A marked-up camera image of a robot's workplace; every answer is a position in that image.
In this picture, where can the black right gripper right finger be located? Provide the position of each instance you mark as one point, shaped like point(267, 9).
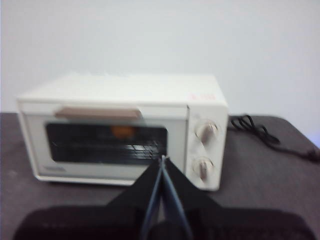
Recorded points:
point(237, 225)

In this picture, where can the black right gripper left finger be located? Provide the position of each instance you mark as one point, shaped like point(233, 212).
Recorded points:
point(100, 222)

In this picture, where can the brown potato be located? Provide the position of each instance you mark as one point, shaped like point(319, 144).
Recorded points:
point(122, 132)

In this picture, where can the beige timer oven knob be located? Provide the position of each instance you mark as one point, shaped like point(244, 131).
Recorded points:
point(203, 168)

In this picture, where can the beige temperature oven knob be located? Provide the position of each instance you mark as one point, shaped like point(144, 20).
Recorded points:
point(208, 132)

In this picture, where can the white Toshiba toaster oven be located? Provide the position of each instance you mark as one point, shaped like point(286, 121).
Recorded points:
point(125, 90)

